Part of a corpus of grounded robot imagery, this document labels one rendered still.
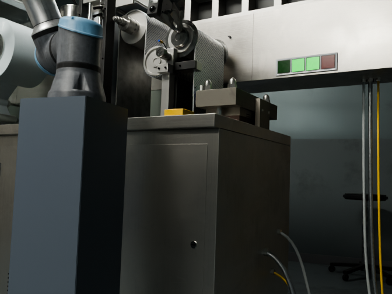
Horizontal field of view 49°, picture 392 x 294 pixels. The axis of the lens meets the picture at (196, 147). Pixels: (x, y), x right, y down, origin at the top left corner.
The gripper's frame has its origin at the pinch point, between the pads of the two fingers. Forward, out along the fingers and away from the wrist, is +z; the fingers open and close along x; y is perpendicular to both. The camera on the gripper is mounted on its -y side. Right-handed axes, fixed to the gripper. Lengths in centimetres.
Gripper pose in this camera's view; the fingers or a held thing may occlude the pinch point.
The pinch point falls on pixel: (176, 29)
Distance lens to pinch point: 167.8
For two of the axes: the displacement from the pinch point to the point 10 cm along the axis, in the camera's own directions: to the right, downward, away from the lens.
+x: -8.5, 0.1, 5.2
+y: 3.6, -7.2, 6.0
